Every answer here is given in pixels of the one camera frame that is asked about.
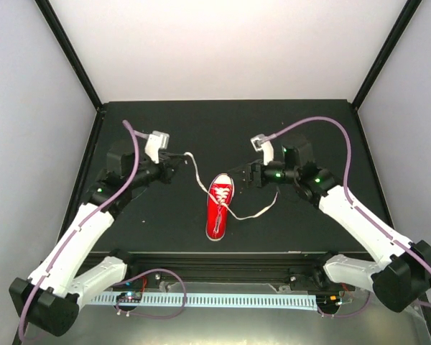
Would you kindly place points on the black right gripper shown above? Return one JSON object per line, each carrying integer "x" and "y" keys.
{"x": 254, "y": 168}

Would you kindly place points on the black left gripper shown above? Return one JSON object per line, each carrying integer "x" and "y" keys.
{"x": 169, "y": 171}

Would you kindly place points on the red canvas sneaker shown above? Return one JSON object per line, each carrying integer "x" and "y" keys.
{"x": 221, "y": 191}

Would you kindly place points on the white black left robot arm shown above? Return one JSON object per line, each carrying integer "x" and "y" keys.
{"x": 54, "y": 293}

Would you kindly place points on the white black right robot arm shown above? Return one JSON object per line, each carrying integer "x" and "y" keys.
{"x": 399, "y": 271}

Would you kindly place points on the left controller circuit board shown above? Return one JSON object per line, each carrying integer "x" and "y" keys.
{"x": 129, "y": 297}

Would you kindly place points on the controller circuit board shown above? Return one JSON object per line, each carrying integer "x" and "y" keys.
{"x": 328, "y": 300}
{"x": 129, "y": 297}

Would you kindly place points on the right controller circuit board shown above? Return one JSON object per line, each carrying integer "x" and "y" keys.
{"x": 328, "y": 300}

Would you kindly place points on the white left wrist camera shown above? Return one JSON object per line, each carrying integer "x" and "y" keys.
{"x": 156, "y": 141}

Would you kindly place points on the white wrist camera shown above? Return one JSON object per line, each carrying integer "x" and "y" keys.
{"x": 261, "y": 144}
{"x": 156, "y": 141}

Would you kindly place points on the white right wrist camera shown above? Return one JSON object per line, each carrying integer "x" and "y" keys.
{"x": 261, "y": 144}

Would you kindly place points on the black front mounting rail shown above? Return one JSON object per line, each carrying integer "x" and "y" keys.
{"x": 299, "y": 271}

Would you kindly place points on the black frame rail left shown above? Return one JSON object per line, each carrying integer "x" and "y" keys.
{"x": 89, "y": 148}

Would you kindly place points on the white slotted cable duct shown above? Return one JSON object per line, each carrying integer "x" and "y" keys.
{"x": 214, "y": 300}

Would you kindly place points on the black aluminium frame post left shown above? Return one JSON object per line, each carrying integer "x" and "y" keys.
{"x": 66, "y": 45}

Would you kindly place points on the black aluminium frame post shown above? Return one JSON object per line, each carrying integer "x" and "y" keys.
{"x": 400, "y": 25}
{"x": 66, "y": 45}

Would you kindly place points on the black aluminium frame post right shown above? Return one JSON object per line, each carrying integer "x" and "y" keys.
{"x": 400, "y": 25}

